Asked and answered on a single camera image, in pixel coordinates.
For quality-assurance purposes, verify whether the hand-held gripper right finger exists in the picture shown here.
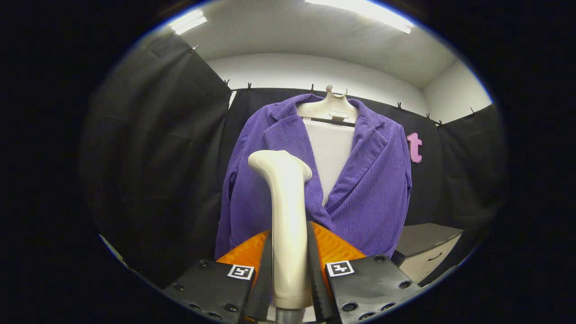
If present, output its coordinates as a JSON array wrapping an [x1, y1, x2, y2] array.
[[307, 220, 423, 324]]

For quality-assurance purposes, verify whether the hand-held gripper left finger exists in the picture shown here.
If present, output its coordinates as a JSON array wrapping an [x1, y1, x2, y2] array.
[[163, 229, 274, 324]]

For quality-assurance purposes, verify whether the white garment steamer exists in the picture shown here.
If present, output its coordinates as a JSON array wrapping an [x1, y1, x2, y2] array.
[[248, 150, 313, 324]]

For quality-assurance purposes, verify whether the purple corduroy jacket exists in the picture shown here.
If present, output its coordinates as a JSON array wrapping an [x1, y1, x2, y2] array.
[[215, 93, 413, 261]]

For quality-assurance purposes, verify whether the white drawer cabinet grey top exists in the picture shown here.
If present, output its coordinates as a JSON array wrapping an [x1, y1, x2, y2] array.
[[391, 223, 464, 284]]

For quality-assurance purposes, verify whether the white mannequin torso stand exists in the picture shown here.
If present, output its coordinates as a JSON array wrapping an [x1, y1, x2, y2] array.
[[296, 85, 360, 207]]

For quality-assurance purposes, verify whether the narrow ceiling light panel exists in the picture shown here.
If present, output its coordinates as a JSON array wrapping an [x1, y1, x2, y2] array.
[[169, 10, 207, 35]]

